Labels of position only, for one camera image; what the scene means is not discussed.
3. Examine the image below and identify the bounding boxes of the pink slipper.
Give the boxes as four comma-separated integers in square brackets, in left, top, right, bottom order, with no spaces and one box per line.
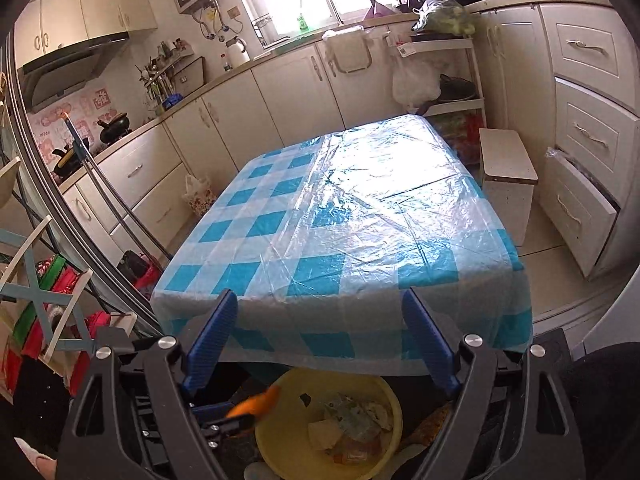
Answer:
[14,437,57,480]

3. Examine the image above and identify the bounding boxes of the white kettle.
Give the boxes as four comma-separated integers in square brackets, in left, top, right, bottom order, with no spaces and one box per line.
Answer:
[221,37,251,72]

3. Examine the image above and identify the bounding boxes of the black wok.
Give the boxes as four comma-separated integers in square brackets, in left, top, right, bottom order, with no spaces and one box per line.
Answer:
[97,112,133,143]

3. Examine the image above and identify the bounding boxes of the cream wall cabinets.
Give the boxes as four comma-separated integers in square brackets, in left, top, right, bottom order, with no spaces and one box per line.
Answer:
[14,0,160,68]

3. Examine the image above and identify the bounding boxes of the black range hood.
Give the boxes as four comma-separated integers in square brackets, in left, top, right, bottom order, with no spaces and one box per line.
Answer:
[17,31,131,111]

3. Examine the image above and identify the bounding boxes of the bag of green vegetables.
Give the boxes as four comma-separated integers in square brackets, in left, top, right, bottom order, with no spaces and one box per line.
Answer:
[411,0,481,38]

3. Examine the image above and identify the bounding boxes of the white plastic bag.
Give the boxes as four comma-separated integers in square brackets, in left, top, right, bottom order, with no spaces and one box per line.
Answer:
[391,57,443,111]

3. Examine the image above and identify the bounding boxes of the red plastic bag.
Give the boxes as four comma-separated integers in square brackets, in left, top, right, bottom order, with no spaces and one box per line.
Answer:
[430,112,488,161]

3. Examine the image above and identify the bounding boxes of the cream rack blue braces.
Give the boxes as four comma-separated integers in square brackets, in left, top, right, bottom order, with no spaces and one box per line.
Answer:
[0,155,138,366]

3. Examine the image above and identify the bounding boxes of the white stool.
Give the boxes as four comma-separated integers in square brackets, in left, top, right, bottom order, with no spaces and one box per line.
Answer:
[477,127,540,246]

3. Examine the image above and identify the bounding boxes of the orange patterned cloth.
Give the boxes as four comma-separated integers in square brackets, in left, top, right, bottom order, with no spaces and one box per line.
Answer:
[405,402,453,456]

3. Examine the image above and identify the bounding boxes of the cream kitchen cabinets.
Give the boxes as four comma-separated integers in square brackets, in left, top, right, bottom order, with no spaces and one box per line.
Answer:
[57,0,640,281]

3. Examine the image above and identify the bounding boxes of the printed plastic shopping bag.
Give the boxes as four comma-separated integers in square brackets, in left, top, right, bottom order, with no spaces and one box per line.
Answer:
[182,174,217,217]

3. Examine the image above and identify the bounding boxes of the blue checked tablecloth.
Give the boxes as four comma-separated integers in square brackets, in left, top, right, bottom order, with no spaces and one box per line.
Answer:
[150,114,533,376]

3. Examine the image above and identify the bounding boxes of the metal utensil rack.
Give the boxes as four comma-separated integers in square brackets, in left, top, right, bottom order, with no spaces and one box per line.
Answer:
[137,40,206,111]

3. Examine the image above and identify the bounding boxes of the person's black trousers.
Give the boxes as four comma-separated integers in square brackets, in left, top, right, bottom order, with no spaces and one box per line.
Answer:
[555,342,640,480]

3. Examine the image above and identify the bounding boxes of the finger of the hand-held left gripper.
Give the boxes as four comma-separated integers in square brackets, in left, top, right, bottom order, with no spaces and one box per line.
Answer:
[200,417,262,443]
[191,400,237,418]

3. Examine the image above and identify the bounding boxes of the grey handled broom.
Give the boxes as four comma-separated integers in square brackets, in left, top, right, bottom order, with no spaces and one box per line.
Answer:
[60,112,173,271]

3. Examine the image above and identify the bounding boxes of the black cooking pot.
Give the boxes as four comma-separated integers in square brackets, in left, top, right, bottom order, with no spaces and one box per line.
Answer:
[50,137,92,176]

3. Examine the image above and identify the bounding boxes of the open cabinet drawer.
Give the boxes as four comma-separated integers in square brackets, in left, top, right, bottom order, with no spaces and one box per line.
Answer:
[542,147,622,281]

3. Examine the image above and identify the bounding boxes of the red black bag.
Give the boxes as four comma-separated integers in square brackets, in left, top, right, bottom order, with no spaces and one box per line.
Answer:
[120,250,163,301]

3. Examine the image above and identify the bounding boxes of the white storage rack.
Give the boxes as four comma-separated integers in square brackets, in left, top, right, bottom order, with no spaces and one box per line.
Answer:
[387,30,488,126]

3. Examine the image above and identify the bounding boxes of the chrome kitchen faucet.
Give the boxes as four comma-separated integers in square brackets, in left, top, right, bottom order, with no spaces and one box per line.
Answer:
[299,0,346,28]

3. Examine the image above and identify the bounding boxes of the black frying pan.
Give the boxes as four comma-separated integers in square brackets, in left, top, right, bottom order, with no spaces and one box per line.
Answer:
[420,74,478,111]

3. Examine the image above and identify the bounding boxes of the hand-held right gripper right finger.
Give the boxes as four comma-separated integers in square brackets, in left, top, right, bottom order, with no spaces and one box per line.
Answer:
[401,287,586,480]

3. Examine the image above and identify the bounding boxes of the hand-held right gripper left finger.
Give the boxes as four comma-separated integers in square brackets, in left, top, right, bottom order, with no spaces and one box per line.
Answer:
[57,289,240,480]

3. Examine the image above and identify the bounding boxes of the yellow plastic basin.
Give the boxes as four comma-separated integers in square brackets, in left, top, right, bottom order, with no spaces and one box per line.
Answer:
[255,367,403,466]

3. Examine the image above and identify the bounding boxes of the grey sliding door frame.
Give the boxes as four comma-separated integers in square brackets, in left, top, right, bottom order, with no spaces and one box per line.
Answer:
[0,30,166,341]

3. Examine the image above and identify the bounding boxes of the red green cloth bags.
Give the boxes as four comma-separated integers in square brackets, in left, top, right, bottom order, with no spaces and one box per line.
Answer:
[0,255,111,396]

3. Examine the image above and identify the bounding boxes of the purple plastic scoop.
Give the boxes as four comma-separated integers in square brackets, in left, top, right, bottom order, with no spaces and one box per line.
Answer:
[359,0,401,22]

